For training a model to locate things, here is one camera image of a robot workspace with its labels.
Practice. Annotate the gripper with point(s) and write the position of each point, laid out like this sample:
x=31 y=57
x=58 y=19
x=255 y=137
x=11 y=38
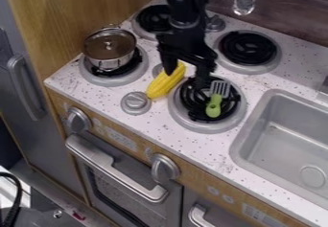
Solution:
x=186 y=44

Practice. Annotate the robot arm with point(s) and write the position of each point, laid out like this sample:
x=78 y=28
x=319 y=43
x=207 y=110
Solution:
x=183 y=1

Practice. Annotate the green fork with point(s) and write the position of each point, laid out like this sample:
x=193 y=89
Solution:
x=214 y=104

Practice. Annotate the yellow toy corn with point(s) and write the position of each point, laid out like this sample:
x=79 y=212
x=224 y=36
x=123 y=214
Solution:
x=162 y=84

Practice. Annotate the toy stove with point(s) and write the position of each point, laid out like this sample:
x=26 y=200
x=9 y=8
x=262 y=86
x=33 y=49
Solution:
x=239 y=50

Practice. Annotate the silver pot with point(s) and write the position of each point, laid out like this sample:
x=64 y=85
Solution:
x=109 y=60

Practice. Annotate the silver pot lid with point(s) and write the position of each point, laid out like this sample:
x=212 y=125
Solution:
x=109 y=44

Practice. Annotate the toy sink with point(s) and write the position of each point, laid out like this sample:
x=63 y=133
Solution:
x=286 y=141

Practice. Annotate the grey toy refrigerator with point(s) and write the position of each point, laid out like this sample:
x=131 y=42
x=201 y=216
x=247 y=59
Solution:
x=25 y=87

